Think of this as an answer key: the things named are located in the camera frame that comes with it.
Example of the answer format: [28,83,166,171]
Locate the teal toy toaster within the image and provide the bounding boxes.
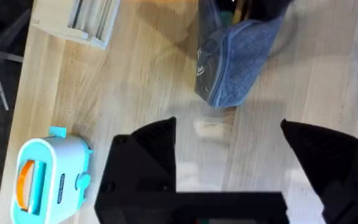
[9,126,93,224]

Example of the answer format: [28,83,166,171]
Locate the small whitish eraser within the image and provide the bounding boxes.
[193,120,227,138]

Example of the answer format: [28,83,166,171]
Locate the blue denim zip bag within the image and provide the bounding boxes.
[194,0,285,109]

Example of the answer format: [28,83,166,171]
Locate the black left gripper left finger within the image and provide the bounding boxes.
[94,116,178,200]

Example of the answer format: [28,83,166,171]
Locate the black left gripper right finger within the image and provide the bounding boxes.
[280,119,358,224]

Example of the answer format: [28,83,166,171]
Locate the white ribbed tray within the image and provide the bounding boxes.
[30,0,121,50]

